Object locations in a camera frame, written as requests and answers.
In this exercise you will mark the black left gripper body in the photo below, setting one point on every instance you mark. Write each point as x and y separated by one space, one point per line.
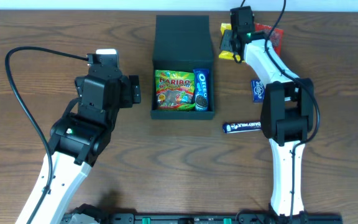
134 89

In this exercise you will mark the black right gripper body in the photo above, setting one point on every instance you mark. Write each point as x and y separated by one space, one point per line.
226 41

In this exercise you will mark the yellow seed snack bag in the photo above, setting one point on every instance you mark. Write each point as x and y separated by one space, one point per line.
225 55

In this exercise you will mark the green Haribo gummy bag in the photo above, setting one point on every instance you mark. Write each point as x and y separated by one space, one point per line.
174 90

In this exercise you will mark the blue Oreo cookie pack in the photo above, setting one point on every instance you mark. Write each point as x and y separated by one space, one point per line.
201 89

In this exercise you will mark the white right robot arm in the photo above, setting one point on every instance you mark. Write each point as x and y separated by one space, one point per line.
290 114

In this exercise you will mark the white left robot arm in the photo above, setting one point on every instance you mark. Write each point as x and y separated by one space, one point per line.
77 139

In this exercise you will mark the red snack bag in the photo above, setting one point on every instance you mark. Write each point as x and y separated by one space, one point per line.
275 38

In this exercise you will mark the black open gift box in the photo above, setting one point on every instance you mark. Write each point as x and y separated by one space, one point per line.
183 43

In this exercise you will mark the blue Eclipse mint box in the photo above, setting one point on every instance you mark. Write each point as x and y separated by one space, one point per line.
258 91

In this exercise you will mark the blue Dairy Milk bar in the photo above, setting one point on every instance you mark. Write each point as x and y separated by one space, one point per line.
230 128

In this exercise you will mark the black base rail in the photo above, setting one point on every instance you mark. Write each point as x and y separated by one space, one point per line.
245 218

